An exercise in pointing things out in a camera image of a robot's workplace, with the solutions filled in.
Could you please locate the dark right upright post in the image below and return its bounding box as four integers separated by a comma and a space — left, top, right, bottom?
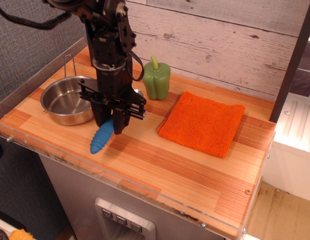
269, 3, 310, 123

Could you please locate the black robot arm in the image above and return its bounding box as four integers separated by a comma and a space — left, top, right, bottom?
48, 0, 147, 135

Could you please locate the stainless steel pot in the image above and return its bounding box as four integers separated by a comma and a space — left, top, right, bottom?
40, 65, 96, 126

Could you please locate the orange yellow object bottom left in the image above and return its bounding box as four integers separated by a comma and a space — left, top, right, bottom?
8, 229, 34, 240

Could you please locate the blue handled metal spoon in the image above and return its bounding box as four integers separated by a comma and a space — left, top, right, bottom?
90, 103, 145, 154

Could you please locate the dark upright post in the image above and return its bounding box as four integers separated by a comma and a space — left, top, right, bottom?
81, 17, 95, 66
269, 3, 310, 123

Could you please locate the grey toy kitchen cabinet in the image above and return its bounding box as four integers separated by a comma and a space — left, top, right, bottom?
40, 155, 222, 240

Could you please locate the orange knitted cloth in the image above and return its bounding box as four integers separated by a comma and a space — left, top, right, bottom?
157, 91, 245, 158

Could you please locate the white toy sink unit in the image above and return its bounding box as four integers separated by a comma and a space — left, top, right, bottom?
262, 93, 310, 201

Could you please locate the clear acrylic edge guard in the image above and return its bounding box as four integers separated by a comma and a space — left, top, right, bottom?
0, 115, 275, 240

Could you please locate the silver dispenser button panel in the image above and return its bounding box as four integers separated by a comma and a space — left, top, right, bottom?
94, 197, 157, 240

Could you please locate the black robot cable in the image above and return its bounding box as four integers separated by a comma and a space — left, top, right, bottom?
0, 0, 146, 83

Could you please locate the dark left upright post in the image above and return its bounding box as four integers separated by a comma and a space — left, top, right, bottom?
81, 17, 95, 66

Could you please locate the green toy bell pepper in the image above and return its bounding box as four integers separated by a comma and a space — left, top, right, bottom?
142, 55, 171, 100

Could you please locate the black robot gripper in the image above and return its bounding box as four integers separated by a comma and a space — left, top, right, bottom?
80, 59, 147, 135

